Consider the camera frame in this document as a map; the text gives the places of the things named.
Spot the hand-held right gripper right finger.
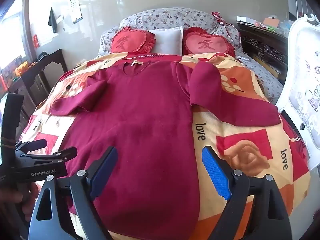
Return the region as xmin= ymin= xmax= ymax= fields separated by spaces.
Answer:
xmin=201 ymin=145 xmax=293 ymax=240

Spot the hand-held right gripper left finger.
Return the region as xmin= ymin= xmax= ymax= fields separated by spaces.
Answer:
xmin=28 ymin=145 xmax=118 ymax=240

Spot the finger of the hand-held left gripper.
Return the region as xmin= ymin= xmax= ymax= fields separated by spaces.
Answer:
xmin=15 ymin=139 xmax=48 ymax=152
xmin=23 ymin=147 xmax=78 ymax=162

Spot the dark red sweater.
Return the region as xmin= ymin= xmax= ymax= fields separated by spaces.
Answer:
xmin=50 ymin=60 xmax=281 ymax=239

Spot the person's left hand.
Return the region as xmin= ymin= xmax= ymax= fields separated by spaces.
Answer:
xmin=0 ymin=182 xmax=39 ymax=222

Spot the printed orange red blanket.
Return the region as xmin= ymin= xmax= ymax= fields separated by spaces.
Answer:
xmin=19 ymin=51 xmax=312 ymax=240

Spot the dark wooden desk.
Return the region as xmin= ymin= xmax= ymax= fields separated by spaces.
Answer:
xmin=9 ymin=49 xmax=68 ymax=128

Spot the orange patterned box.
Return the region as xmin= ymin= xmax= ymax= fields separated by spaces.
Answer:
xmin=15 ymin=61 xmax=28 ymax=77

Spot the floral bed sheet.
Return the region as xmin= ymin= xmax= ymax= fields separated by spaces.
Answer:
xmin=235 ymin=50 xmax=285 ymax=104

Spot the window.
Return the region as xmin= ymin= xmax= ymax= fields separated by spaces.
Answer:
xmin=0 ymin=0 xmax=32 ymax=68

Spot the white ornate chair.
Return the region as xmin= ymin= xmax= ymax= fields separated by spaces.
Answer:
xmin=275 ymin=14 xmax=320 ymax=170

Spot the black hanging cloth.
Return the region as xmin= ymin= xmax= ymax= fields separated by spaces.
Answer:
xmin=48 ymin=8 xmax=58 ymax=34

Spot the large red heart cushion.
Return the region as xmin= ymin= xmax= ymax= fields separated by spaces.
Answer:
xmin=182 ymin=27 xmax=237 ymax=57

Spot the small red heart cushion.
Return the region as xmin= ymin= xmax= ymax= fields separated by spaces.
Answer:
xmin=110 ymin=26 xmax=157 ymax=53

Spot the dark carved wooden cabinet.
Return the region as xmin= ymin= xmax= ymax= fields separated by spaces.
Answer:
xmin=236 ymin=21 xmax=290 ymax=85

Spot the white pillow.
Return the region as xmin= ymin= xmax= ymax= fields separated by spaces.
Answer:
xmin=148 ymin=26 xmax=184 ymax=55

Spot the eye chart poster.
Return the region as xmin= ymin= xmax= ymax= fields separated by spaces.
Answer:
xmin=69 ymin=0 xmax=83 ymax=24

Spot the red patterned cloth bundle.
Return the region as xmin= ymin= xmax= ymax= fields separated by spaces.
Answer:
xmin=211 ymin=11 xmax=240 ymax=48

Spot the orange box on cabinet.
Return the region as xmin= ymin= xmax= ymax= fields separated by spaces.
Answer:
xmin=264 ymin=17 xmax=280 ymax=28

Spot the floral folded quilt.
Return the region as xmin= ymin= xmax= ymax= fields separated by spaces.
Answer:
xmin=99 ymin=7 xmax=242 ymax=57

